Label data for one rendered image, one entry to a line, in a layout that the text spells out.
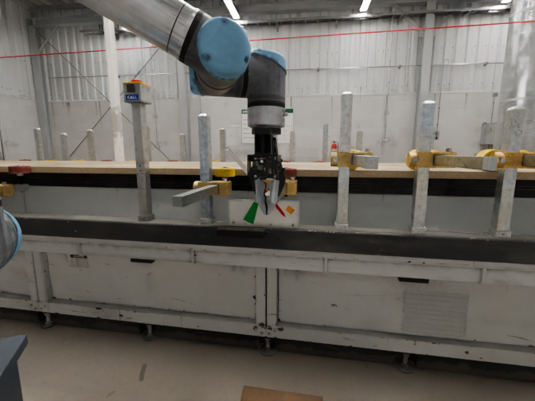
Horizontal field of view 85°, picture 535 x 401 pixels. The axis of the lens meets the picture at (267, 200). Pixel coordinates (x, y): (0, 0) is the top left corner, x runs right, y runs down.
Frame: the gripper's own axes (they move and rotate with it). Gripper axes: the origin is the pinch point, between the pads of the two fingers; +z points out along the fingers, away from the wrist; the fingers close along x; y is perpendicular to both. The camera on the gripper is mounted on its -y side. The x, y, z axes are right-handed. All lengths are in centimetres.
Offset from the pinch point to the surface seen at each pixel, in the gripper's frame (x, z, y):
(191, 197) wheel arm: -23.5, -1.6, -5.8
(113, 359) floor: -81, 82, -39
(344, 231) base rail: 21.7, 11.9, -28.4
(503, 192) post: 70, -3, -30
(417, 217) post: 45, 6, -30
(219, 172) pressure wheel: -26.3, -7.5, -37.7
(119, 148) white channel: -135, -20, -125
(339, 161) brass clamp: 19.2, -12.2, -28.8
